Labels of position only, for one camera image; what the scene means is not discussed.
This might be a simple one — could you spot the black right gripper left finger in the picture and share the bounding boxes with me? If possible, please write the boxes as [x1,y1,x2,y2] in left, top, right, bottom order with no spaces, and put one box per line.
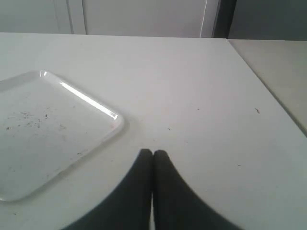
[65,149,153,230]

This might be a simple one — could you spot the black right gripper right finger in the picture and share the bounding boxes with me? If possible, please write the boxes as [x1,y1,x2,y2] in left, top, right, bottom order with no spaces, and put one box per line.
[153,150,237,230]

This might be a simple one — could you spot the white rectangular plastic tray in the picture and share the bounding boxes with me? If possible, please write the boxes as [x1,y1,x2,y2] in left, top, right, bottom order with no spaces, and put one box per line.
[0,70,124,202]

